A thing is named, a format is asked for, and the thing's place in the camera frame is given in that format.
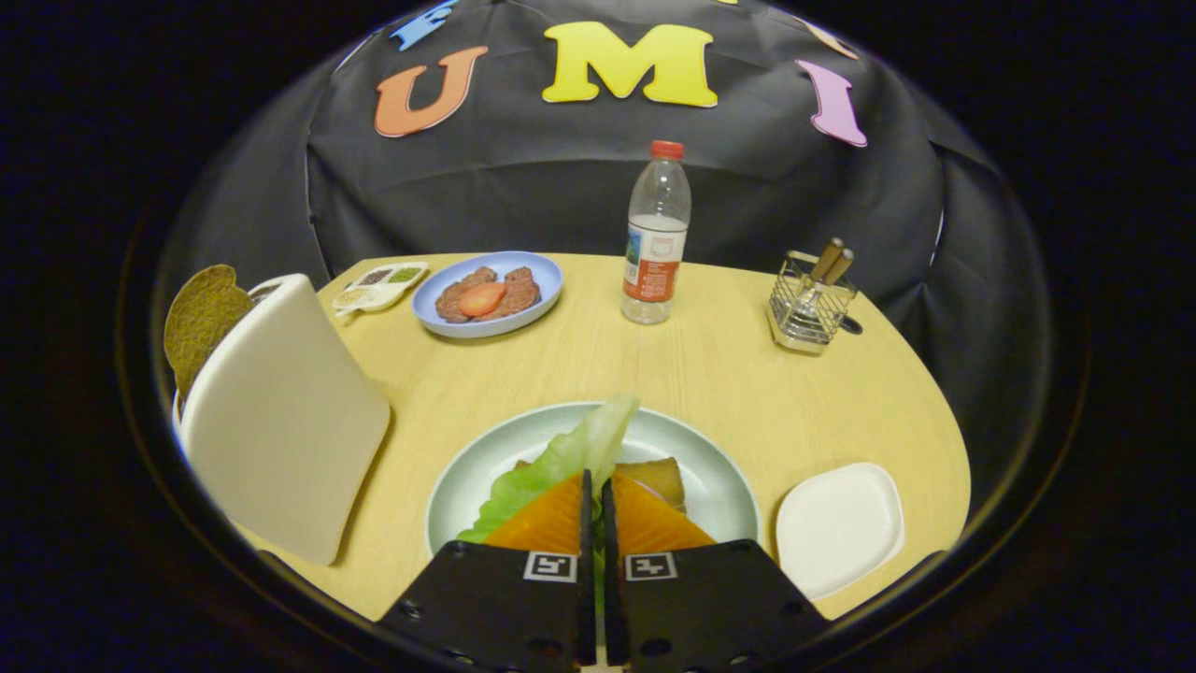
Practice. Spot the white toaster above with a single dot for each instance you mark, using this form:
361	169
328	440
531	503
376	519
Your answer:
280	421

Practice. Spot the brown toast slice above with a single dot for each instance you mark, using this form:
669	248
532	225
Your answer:
201	318

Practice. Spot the small white square plate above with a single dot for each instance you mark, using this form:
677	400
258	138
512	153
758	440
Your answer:
839	528

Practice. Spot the red tomato slice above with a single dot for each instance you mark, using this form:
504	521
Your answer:
481	299

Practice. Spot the green lettuce leaf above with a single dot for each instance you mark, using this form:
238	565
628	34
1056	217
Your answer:
570	453

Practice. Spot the small black round object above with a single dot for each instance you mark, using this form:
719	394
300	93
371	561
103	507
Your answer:
851	325

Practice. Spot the light green plate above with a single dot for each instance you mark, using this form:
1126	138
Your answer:
719	486

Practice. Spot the white seasoning dish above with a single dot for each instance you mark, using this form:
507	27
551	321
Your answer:
378	297

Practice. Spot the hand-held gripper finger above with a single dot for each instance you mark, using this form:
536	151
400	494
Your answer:
609	579
587	579

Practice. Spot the clear bottle with red cap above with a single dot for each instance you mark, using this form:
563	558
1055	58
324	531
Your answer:
656	234

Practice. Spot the brown meat patty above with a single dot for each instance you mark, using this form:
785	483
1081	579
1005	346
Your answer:
523	292
456	299

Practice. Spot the square brown bread slice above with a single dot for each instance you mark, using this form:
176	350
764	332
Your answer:
659	479

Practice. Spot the blue plate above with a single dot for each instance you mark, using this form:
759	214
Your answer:
542	276

